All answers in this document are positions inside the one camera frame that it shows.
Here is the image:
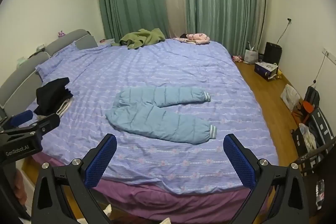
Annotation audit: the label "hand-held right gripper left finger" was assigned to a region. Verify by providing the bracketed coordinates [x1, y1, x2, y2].
[28, 133, 118, 224]

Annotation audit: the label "white wall socket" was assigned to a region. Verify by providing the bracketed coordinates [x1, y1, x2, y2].
[322, 48, 336, 65]

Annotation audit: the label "white plastic bag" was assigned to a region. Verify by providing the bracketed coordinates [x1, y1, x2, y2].
[280, 84, 301, 112]

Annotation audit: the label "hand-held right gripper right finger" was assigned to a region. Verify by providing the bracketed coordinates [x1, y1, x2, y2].
[223, 133, 309, 224]

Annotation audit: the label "orange stool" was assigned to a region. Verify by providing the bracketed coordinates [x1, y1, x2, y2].
[293, 99, 315, 119]

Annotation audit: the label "pile of dark clothes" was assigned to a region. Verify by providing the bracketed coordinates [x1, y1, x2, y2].
[34, 77, 75, 119]

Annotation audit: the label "grey padded headboard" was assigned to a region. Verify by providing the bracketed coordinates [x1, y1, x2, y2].
[0, 29, 98, 119]

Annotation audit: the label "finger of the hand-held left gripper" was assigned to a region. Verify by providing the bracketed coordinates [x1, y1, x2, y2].
[5, 113, 61, 141]
[0, 110, 34, 133]

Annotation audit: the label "pink printed garment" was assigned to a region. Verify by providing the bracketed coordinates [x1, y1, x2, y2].
[172, 33, 211, 45]

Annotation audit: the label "purple striped quilt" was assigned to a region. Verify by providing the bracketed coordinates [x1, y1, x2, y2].
[26, 39, 279, 194]

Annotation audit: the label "black backpack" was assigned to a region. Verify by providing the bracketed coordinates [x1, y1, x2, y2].
[304, 86, 321, 109]

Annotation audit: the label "white paper bag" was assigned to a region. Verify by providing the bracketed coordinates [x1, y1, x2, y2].
[245, 42, 260, 64]

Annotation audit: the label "olive green garment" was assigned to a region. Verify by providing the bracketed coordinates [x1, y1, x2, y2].
[110, 28, 166, 50]

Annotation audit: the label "black floor appliance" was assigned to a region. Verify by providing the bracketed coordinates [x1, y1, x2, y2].
[263, 42, 282, 65]

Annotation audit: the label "light blue padded pants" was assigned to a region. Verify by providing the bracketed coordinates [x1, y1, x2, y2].
[105, 86, 218, 145]

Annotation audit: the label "purple striped pillow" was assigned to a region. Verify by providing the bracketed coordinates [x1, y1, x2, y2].
[35, 44, 103, 77]

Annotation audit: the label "blue and white box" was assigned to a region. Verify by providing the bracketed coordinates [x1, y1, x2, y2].
[254, 62, 279, 81]

